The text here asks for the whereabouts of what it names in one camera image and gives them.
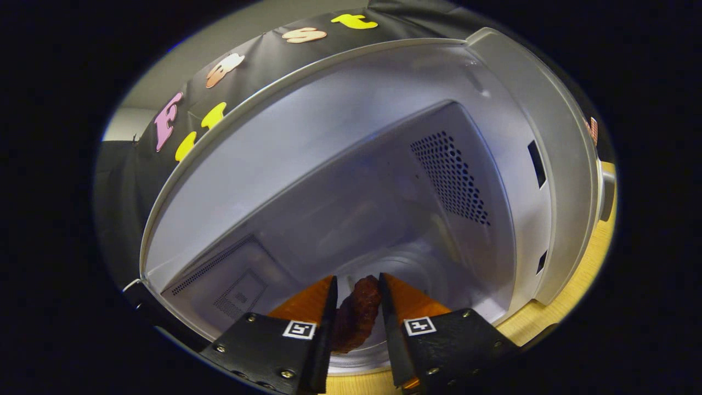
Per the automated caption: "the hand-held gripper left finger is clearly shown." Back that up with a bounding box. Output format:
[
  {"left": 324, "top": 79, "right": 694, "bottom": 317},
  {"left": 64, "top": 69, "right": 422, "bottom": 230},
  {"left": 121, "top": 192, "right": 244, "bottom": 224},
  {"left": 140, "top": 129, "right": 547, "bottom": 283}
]
[{"left": 199, "top": 275, "right": 338, "bottom": 394}]

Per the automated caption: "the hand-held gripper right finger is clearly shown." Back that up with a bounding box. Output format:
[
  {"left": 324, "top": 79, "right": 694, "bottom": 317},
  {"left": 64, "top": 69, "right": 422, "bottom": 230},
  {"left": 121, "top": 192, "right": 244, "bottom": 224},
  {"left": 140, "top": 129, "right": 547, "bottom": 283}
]
[{"left": 378, "top": 273, "right": 522, "bottom": 391}]

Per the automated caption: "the reddish brown fried meat piece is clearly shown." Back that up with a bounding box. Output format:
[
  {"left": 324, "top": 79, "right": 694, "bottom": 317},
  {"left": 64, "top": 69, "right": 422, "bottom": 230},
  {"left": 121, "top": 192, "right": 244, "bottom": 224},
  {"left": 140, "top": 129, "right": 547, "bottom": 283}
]
[{"left": 331, "top": 275, "right": 382, "bottom": 355}]

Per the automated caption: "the white toaster oven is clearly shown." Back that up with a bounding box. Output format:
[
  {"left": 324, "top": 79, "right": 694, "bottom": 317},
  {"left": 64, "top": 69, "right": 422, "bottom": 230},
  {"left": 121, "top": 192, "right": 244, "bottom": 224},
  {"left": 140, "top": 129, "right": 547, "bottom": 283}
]
[{"left": 122, "top": 27, "right": 616, "bottom": 376}]

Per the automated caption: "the glass turntable plate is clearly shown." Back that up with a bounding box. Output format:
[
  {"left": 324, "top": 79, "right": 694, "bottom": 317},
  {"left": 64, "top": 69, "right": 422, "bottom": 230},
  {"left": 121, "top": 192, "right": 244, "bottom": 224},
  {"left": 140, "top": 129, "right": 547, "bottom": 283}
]
[{"left": 328, "top": 250, "right": 505, "bottom": 376}]

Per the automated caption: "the black backdrop cloth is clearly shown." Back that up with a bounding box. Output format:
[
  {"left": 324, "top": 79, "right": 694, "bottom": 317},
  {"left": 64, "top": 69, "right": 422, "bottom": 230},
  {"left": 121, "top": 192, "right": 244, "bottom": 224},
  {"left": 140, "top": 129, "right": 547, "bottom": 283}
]
[{"left": 93, "top": 0, "right": 615, "bottom": 289}]

